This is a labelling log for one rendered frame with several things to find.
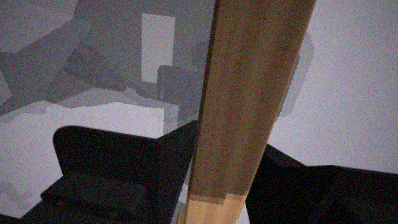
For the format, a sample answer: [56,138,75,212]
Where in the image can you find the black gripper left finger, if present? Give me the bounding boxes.
[52,120,198,224]

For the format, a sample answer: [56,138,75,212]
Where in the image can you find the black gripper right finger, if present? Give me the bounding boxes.
[245,144,398,224]

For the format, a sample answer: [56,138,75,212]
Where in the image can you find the wooden rail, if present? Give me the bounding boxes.
[182,0,317,224]

